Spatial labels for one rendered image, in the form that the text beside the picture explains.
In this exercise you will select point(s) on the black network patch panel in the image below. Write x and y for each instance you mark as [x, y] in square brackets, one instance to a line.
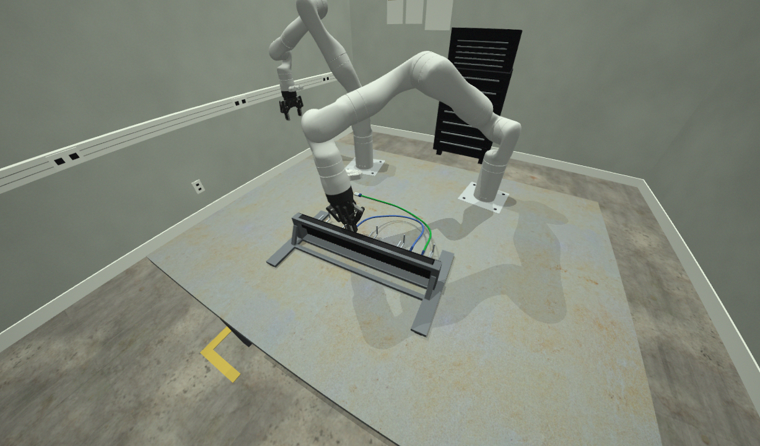
[392, 260]

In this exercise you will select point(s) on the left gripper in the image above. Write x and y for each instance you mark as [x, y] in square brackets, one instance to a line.
[344, 205]

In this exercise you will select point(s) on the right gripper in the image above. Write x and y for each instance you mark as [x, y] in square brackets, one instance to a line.
[290, 97]

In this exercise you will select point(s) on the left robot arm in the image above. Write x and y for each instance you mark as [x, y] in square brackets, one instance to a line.
[436, 77]

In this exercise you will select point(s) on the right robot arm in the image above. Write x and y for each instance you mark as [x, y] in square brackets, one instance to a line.
[310, 14]

